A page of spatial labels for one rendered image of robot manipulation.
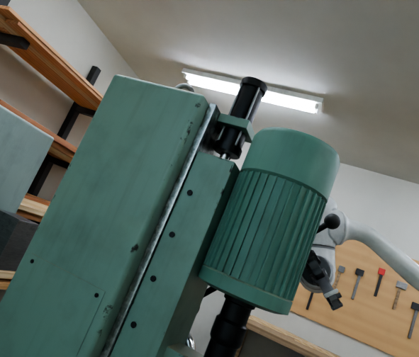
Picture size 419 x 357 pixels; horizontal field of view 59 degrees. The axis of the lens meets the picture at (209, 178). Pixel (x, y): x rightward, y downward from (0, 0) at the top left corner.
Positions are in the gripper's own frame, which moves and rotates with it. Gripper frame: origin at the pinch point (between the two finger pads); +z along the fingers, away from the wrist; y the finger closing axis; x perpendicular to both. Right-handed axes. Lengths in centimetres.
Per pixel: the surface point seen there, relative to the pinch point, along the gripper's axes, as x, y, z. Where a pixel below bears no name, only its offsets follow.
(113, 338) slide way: -37.5, 1.0, 21.5
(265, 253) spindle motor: -7.1, 2.6, 21.9
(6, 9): -77, 187, -35
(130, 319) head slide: -33.7, 2.7, 21.0
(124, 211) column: -26.7, 19.9, 25.2
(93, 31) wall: -67, 267, -139
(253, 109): 3.5, 31.5, 15.5
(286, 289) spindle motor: -7.0, -3.6, 17.9
